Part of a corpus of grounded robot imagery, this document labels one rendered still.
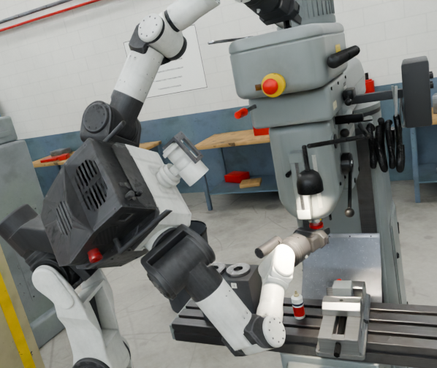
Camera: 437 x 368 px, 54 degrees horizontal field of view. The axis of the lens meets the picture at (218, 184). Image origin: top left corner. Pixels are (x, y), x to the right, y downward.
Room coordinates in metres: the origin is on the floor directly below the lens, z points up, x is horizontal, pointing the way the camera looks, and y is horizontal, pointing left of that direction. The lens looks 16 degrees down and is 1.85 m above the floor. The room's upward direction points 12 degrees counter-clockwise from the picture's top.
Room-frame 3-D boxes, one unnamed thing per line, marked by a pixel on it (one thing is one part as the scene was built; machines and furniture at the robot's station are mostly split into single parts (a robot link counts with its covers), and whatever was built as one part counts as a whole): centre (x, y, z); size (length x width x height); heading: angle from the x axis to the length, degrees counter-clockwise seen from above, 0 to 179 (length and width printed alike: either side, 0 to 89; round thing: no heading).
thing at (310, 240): (1.27, -0.23, 1.23); 0.13 x 0.12 x 0.10; 43
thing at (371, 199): (1.88, -0.57, 0.78); 0.50 x 0.46 x 1.56; 153
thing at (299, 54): (1.34, -0.30, 1.81); 0.47 x 0.26 x 0.16; 153
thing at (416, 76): (1.45, -0.73, 1.62); 0.20 x 0.09 x 0.21; 153
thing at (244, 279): (1.47, 0.04, 1.00); 0.22 x 0.12 x 0.20; 63
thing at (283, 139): (1.33, -0.30, 1.47); 0.21 x 0.19 x 0.32; 63
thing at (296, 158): (1.23, -0.24, 1.45); 0.04 x 0.04 x 0.21; 63
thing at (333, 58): (1.30, -0.44, 1.79); 0.45 x 0.04 x 0.04; 153
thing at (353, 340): (1.28, -0.33, 0.96); 0.35 x 0.15 x 0.11; 155
